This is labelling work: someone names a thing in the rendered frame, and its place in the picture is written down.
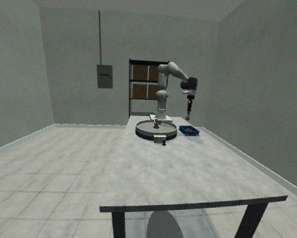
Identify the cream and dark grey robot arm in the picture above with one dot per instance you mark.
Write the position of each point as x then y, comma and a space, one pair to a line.
187, 83

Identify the blue crate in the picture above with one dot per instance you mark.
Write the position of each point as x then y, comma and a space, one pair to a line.
193, 132

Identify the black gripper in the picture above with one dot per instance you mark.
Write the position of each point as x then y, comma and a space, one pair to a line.
188, 107

